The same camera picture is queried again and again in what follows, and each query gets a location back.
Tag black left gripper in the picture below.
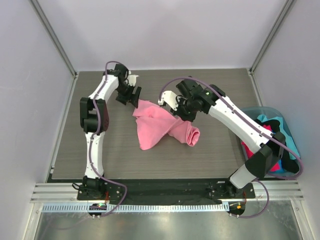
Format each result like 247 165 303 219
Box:
116 83 141 108

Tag light pink t shirt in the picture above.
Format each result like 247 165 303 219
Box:
132 100 200 151

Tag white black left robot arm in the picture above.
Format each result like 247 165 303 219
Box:
79 61 142 200

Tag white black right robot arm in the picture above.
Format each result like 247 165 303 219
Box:
158 77 286 198

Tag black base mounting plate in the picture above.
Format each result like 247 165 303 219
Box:
72 178 256 206

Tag black t shirt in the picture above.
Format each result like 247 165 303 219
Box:
254 114 300 174

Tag turquoise t shirt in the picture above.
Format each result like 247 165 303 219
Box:
255 114 300 157

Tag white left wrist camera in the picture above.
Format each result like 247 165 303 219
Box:
127 74 139 87

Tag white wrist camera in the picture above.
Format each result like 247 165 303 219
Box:
127 74 139 87
158 90 184 111

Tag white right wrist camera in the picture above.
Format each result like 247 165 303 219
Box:
158 90 184 111

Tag right aluminium corner post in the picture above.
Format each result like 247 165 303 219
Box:
250 0 298 73

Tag aluminium corner post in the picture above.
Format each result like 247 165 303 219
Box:
250 0 298 73
29 0 77 78

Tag slotted white cable duct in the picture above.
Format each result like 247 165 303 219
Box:
42 202 230 214

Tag left aluminium corner post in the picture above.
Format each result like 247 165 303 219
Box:
29 0 77 78

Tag aluminium front frame rail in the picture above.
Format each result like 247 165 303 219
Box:
30 179 303 206

